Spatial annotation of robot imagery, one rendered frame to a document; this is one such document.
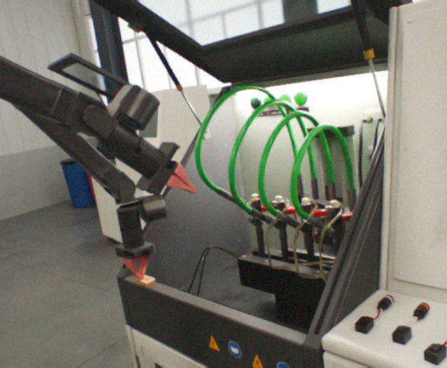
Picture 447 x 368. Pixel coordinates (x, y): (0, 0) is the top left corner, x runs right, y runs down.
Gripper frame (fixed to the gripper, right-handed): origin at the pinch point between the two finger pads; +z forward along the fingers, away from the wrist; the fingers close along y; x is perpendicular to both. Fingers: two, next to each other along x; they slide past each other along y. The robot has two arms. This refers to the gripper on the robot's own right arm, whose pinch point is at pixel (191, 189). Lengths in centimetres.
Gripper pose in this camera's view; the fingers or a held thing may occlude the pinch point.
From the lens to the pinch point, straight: 85.3
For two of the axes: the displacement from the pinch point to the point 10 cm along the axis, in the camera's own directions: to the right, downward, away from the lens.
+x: -5.0, -1.0, 8.6
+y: 4.9, -8.5, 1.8
